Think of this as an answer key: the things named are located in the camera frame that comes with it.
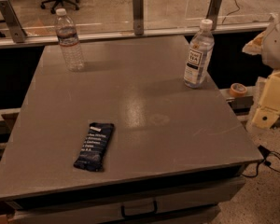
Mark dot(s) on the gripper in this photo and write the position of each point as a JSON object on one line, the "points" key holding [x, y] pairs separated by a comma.
{"points": [[279, 44]]}

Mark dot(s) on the blue labelled plastic bottle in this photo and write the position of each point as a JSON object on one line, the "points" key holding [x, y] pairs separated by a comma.
{"points": [[200, 52]]}

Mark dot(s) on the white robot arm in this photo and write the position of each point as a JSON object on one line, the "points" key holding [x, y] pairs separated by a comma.
{"points": [[267, 45]]}

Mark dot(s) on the clear plastic water bottle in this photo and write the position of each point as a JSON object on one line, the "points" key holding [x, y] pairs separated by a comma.
{"points": [[66, 33]]}

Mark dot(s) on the roll of tan tape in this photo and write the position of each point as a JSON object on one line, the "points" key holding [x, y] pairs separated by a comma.
{"points": [[238, 90]]}

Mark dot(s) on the grey table drawer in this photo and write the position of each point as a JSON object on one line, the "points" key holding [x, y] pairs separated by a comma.
{"points": [[195, 204]]}

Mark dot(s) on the dark blue snack bar wrapper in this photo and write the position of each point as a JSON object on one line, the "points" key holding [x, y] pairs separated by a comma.
{"points": [[95, 144]]}

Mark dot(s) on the right metal panel bracket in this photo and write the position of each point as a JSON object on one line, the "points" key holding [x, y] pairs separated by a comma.
{"points": [[212, 12]]}

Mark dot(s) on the metal panel bracket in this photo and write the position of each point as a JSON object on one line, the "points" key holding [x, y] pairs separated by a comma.
{"points": [[14, 26], [212, 12], [138, 17]]}

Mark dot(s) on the black drawer handle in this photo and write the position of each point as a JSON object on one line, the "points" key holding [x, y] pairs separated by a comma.
{"points": [[139, 211]]}

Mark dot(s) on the middle metal panel bracket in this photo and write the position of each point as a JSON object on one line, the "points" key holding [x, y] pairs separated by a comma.
{"points": [[138, 17]]}

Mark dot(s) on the left metal panel bracket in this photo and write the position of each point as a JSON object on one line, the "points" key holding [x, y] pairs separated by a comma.
{"points": [[14, 26]]}

